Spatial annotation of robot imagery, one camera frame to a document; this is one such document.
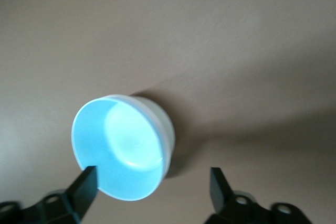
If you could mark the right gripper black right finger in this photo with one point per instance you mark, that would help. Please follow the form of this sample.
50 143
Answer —
223 197

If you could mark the blue bowl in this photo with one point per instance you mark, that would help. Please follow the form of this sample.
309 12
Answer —
105 150

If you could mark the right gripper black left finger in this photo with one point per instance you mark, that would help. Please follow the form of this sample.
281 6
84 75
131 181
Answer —
81 192

